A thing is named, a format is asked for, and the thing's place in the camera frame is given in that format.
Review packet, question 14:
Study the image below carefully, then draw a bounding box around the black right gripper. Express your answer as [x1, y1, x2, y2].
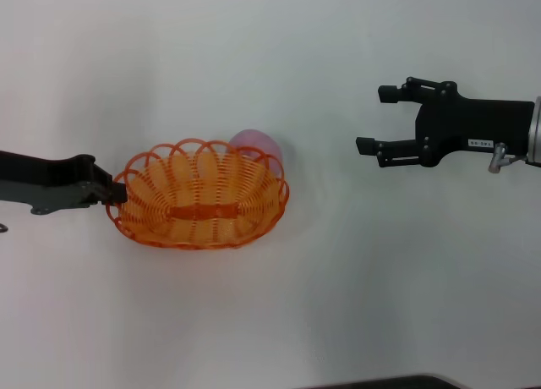
[355, 76, 536, 169]

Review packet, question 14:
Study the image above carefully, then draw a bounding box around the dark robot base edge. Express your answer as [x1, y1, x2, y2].
[295, 374, 466, 389]

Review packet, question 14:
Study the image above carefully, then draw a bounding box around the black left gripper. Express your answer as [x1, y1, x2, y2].
[0, 150, 128, 216]

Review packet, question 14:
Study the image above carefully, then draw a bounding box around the silver cable connector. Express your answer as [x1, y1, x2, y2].
[488, 141, 529, 173]

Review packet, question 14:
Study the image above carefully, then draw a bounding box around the orange wire basket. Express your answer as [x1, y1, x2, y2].
[105, 138, 291, 250]

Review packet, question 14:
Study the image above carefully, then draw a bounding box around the pink toy peach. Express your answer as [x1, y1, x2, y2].
[227, 129, 283, 177]

